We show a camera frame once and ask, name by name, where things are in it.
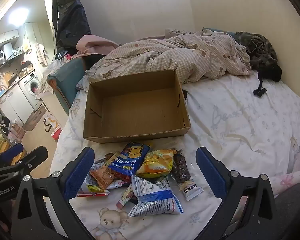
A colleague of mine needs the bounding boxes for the black plastic bag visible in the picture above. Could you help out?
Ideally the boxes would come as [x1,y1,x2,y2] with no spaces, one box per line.
[51,0,92,61]

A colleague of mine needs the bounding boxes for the tan bear print snack packet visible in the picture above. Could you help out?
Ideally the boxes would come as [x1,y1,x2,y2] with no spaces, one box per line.
[90,166,116,191]

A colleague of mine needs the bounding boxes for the white wall cabinet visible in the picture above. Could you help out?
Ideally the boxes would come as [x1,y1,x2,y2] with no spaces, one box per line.
[0,29,20,47]

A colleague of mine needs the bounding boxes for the crumpled clear plastic bags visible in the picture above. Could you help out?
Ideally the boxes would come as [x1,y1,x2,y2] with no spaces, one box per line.
[40,57,66,93]

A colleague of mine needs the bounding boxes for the round ceiling lamp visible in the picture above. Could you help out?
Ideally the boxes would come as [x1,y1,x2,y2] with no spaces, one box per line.
[9,7,30,27]

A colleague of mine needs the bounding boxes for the camouflage garment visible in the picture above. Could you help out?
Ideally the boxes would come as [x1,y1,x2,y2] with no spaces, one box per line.
[234,31,278,70]

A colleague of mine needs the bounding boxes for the white floor cabinet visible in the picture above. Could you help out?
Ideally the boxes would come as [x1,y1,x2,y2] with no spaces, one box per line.
[0,87,35,125]

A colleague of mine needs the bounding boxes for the range hood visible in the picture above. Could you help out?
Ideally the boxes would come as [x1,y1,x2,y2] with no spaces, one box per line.
[2,42,24,61]

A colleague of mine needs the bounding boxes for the teal padded bed board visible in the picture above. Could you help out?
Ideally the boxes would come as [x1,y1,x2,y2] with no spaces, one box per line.
[47,57,87,116]

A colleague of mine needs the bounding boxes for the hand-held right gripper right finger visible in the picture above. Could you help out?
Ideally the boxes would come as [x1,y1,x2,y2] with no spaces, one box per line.
[194,147,284,240]

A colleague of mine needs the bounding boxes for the blue snack packet yellow cartoon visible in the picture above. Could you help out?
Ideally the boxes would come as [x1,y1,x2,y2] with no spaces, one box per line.
[111,142,151,176]

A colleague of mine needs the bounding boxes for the white and red shopping bag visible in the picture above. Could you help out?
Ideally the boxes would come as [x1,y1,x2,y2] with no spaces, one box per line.
[43,113,63,141]

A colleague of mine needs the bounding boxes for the pink cartoon stick packet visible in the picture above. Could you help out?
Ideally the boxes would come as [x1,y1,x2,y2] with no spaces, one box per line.
[116,186,135,210]

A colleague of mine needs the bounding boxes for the white snack packet yellow print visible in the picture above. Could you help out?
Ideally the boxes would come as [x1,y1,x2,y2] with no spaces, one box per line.
[76,173,110,197]

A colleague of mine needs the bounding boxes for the pink floral cloth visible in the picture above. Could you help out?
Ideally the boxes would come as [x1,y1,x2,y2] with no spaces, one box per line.
[267,147,300,197]

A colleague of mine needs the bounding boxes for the brown cardboard box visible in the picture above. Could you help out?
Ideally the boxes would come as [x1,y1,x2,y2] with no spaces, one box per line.
[83,69,191,144]

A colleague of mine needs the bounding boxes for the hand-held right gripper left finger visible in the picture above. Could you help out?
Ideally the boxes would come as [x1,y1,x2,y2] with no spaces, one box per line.
[9,147,95,240]

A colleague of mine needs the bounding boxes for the small brown snack packet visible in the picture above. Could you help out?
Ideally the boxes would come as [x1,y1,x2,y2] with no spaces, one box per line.
[95,152,121,167]

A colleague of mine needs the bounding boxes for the white side table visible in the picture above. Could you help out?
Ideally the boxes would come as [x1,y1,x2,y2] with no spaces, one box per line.
[36,91,56,116]

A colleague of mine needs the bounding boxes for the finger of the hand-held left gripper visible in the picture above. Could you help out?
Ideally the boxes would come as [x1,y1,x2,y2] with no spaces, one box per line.
[0,146,49,180]
[0,143,24,167]

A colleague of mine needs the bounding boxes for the brown dried meat packet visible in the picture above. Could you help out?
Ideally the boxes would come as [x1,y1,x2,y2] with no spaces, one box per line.
[170,150,192,185]

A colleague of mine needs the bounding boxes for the beige checked duvet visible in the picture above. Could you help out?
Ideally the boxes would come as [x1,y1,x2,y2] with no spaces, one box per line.
[76,29,252,91]

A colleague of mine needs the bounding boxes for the red and white snack packet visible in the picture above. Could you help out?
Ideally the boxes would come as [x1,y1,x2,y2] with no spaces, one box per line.
[107,173,132,190]

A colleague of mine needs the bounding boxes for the person's grey trousers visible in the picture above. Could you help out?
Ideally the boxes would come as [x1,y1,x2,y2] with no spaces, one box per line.
[274,179,300,240]

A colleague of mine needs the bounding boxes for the small white snack packet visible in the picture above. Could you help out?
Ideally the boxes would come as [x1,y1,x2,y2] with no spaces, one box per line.
[179,179,204,202]

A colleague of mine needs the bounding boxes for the black knitted cloth with cord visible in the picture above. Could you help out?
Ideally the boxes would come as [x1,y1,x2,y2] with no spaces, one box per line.
[253,64,282,97]

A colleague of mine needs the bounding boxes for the large white blue snack packet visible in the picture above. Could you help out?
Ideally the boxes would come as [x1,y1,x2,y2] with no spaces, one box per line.
[127,174,184,218]

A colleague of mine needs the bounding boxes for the yellow orange snack packet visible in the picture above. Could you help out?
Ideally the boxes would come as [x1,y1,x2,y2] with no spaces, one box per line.
[135,149,177,179]

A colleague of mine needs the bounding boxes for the white washing machine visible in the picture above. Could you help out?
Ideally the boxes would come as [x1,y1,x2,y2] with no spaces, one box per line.
[19,72,43,112]

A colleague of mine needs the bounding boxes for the brown floor mat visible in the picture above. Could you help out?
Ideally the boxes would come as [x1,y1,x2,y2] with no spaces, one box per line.
[22,104,48,132]

